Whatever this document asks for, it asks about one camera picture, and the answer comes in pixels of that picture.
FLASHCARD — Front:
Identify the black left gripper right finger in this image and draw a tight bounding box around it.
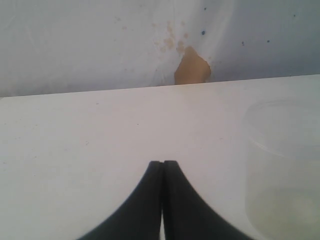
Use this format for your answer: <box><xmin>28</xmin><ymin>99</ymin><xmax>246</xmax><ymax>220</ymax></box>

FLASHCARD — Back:
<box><xmin>162</xmin><ymin>160</ymin><xmax>257</xmax><ymax>240</ymax></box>

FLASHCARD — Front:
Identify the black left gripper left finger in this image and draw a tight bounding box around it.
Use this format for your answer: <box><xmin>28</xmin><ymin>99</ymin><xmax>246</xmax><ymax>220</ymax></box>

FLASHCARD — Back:
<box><xmin>80</xmin><ymin>161</ymin><xmax>164</xmax><ymax>240</ymax></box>

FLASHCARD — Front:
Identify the translucent plastic cup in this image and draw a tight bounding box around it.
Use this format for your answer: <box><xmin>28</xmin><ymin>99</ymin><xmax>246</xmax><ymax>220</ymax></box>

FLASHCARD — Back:
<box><xmin>244</xmin><ymin>98</ymin><xmax>320</xmax><ymax>240</ymax></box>

